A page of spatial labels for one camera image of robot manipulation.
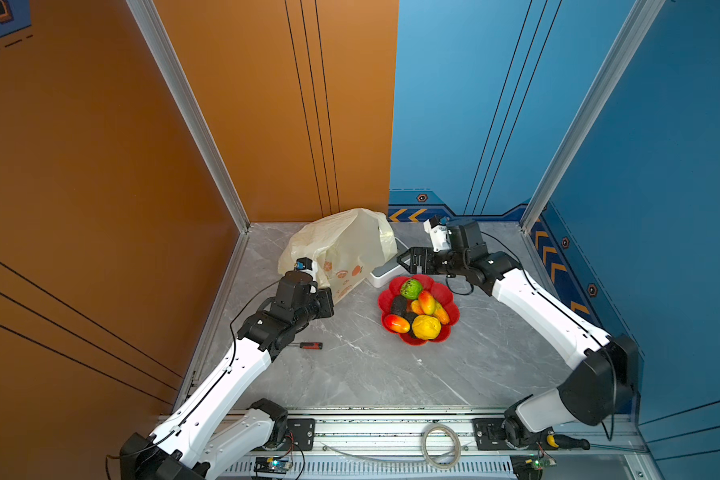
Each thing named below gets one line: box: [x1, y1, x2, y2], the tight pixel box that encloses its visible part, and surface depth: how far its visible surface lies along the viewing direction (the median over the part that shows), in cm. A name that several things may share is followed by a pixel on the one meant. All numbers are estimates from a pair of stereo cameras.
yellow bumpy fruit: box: [412, 315, 441, 340], surface depth 84 cm
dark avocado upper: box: [392, 295, 407, 317], surface depth 94 cm
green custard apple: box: [400, 278, 423, 300], surface depth 96 cm
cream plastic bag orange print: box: [278, 208, 399, 305], surface depth 89 cm
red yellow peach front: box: [384, 314, 411, 334], surface depth 87 cm
